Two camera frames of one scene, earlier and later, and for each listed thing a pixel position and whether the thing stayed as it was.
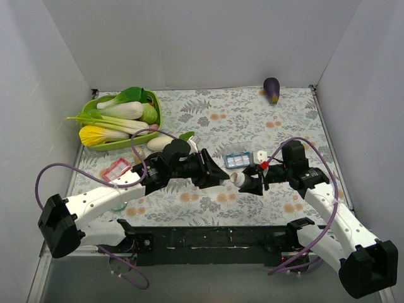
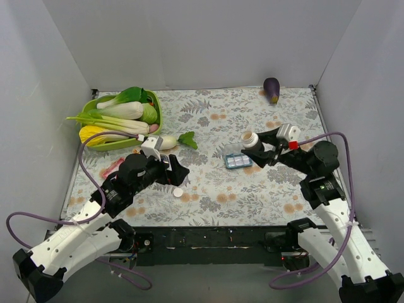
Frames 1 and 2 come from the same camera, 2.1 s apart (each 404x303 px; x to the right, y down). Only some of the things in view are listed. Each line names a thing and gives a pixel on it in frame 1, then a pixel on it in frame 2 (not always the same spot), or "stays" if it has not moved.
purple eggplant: (271, 89) stays
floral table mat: (237, 129) stays
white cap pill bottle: (238, 178) to (249, 139)
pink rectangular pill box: (116, 169) stays
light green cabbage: (149, 113) stays
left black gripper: (204, 167) to (168, 170)
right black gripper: (261, 178) to (274, 151)
